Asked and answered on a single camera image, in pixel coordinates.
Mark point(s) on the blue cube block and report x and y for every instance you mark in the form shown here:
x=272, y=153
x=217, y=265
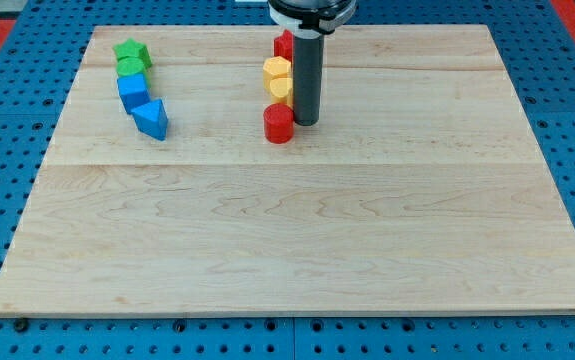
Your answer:
x=133, y=91

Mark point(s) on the red cylinder block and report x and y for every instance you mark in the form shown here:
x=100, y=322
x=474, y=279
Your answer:
x=278, y=120

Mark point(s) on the yellow heart block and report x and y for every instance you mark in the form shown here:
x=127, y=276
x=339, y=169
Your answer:
x=281, y=91

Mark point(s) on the yellow hexagon block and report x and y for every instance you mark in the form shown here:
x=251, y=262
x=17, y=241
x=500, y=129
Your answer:
x=274, y=68

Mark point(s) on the grey cylindrical pointer rod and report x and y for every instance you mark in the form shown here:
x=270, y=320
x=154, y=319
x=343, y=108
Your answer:
x=307, y=78

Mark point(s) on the red star block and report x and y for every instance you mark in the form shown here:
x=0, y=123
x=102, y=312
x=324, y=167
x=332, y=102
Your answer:
x=283, y=46

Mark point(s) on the light wooden board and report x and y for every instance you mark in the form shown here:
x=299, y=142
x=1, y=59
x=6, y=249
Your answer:
x=421, y=191

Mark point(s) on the blue triangular prism block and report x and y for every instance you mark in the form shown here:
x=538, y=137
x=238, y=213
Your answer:
x=151, y=119

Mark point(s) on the green cylinder block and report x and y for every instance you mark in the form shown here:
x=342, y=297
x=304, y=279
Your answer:
x=129, y=66

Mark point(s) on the green star block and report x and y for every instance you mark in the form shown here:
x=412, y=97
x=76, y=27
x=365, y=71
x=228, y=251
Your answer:
x=131, y=48

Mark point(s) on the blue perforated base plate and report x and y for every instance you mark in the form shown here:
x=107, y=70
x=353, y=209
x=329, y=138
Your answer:
x=38, y=63

